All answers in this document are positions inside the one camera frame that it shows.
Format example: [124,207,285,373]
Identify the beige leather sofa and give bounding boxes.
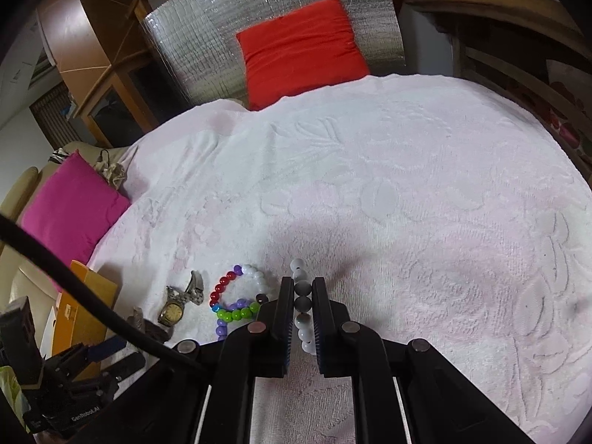
[0,141,132,317]

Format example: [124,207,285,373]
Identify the black cable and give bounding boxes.
[0,214,206,373]

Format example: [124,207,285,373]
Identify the pale pink embossed blanket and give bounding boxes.
[88,73,592,444]

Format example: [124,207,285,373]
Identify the silver foil insulation panel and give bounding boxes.
[141,0,408,112]

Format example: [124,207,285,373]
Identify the red cushion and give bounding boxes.
[236,0,371,112]

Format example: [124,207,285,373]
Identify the white bead bracelet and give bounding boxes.
[289,258,318,356]

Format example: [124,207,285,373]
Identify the orange cardboard box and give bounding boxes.
[44,260,120,380]

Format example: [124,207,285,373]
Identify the brown woven panel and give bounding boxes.
[29,82,83,149]

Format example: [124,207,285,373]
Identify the multicoloured bead bracelet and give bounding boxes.
[209,263,271,325]

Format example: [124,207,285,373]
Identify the yellow-green plastic bag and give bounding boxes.
[0,364,31,432]

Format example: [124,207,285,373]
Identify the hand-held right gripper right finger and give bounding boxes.
[312,277,537,444]

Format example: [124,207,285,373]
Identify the magenta cushion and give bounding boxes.
[19,152,132,266]

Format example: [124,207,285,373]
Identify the wooden cabinet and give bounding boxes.
[36,0,188,149]

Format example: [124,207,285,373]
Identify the beige patterned pouch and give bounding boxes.
[94,149,129,191]

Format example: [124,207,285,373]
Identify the metal wristwatch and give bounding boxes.
[156,270,205,329]

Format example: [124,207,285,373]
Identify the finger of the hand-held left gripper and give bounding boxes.
[45,335,129,376]
[98,351,147,383]

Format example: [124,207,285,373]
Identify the wooden shelf unit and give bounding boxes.
[401,0,592,176]

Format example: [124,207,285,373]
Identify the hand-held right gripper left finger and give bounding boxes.
[118,276,296,444]

